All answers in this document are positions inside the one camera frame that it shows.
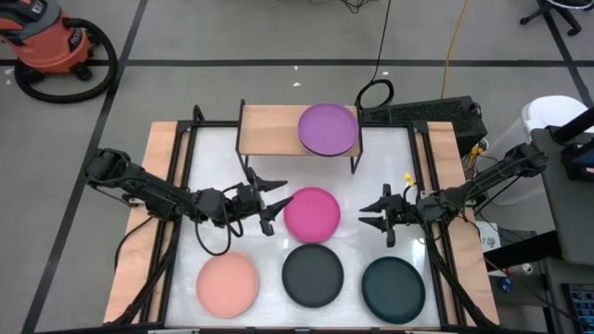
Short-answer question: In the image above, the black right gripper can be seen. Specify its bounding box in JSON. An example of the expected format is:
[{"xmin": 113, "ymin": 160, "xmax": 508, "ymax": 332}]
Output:
[{"xmin": 358, "ymin": 183, "xmax": 421, "ymax": 250}]

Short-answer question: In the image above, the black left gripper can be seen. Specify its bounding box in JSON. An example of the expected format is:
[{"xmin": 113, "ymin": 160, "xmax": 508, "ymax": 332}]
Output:
[{"xmin": 225, "ymin": 166, "xmax": 295, "ymax": 238}]

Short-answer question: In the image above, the purple plate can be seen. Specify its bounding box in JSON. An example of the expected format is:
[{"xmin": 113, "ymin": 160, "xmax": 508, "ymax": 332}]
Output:
[{"xmin": 297, "ymin": 102, "xmax": 360, "ymax": 158}]

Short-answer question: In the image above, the magenta plate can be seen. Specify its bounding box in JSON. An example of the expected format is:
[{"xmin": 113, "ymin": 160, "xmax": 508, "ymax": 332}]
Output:
[{"xmin": 283, "ymin": 186, "xmax": 342, "ymax": 244}]

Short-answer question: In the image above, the dark teal plate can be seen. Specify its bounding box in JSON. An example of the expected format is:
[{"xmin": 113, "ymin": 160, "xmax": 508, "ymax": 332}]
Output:
[{"xmin": 361, "ymin": 256, "xmax": 427, "ymax": 326}]

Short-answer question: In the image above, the dark grey plate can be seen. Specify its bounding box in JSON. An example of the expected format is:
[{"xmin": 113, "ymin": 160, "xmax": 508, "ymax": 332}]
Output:
[{"xmin": 281, "ymin": 243, "xmax": 345, "ymax": 309}]

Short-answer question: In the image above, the salmon pink plate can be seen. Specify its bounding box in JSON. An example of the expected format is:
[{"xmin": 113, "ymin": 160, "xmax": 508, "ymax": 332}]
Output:
[{"xmin": 195, "ymin": 251, "xmax": 261, "ymax": 319}]

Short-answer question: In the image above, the white paper sheet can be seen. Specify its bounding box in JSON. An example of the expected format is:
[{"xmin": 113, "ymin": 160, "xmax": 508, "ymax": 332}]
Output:
[{"xmin": 477, "ymin": 221, "xmax": 502, "ymax": 254}]

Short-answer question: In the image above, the black computer case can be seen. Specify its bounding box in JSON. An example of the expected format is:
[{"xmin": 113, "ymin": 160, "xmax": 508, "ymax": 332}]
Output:
[{"xmin": 360, "ymin": 96, "xmax": 488, "ymax": 157}]

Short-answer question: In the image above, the grey desk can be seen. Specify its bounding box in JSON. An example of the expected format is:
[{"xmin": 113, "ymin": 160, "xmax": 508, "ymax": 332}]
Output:
[{"xmin": 531, "ymin": 125, "xmax": 594, "ymax": 266}]

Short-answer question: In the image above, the white bin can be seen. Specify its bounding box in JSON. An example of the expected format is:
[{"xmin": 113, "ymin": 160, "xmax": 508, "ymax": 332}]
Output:
[{"xmin": 482, "ymin": 95, "xmax": 590, "ymax": 208}]

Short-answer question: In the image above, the black device with blue screen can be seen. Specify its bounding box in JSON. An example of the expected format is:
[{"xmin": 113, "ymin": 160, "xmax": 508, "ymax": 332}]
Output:
[{"xmin": 560, "ymin": 141, "xmax": 594, "ymax": 183}]

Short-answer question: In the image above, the orange shop vacuum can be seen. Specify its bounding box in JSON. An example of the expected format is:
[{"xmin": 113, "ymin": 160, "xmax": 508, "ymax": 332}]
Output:
[{"xmin": 0, "ymin": 0, "xmax": 94, "ymax": 83}]

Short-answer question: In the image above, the black office chair base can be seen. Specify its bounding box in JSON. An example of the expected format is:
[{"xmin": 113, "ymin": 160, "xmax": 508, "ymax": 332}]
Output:
[{"xmin": 519, "ymin": 0, "xmax": 594, "ymax": 37}]

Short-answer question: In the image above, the wooden shelf with black frame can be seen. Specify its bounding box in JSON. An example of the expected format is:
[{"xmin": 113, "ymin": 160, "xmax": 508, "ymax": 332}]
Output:
[{"xmin": 235, "ymin": 98, "xmax": 364, "ymax": 175}]

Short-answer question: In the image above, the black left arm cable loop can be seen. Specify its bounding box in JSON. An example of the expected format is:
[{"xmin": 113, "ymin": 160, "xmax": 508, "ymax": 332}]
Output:
[{"xmin": 193, "ymin": 183, "xmax": 246, "ymax": 257}]

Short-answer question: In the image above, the black metal table frame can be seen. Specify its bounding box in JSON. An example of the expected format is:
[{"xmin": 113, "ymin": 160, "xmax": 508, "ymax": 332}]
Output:
[{"xmin": 110, "ymin": 105, "xmax": 500, "ymax": 331}]

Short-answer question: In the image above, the yellow cable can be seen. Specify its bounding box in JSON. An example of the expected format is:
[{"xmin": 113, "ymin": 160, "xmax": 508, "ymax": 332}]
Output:
[{"xmin": 440, "ymin": 0, "xmax": 473, "ymax": 99}]

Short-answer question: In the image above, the black vacuum hose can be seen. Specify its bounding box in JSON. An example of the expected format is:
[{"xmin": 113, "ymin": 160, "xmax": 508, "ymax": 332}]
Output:
[{"xmin": 13, "ymin": 17, "xmax": 119, "ymax": 104}]

